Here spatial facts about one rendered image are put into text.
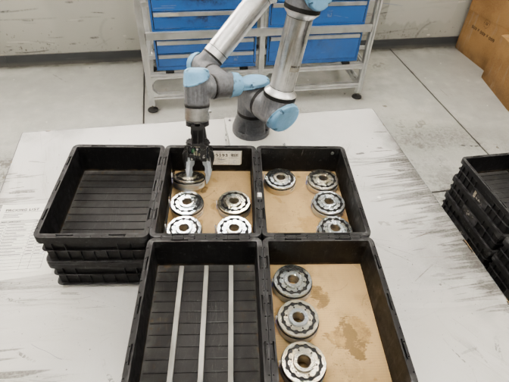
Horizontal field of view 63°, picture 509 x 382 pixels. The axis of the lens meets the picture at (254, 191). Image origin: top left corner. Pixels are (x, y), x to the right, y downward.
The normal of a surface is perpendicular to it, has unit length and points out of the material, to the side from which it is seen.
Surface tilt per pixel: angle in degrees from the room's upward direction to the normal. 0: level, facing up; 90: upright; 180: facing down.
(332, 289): 0
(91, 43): 90
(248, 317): 0
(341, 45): 90
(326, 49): 90
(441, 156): 0
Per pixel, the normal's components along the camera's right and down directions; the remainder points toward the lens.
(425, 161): 0.04, -0.73
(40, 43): 0.18, 0.68
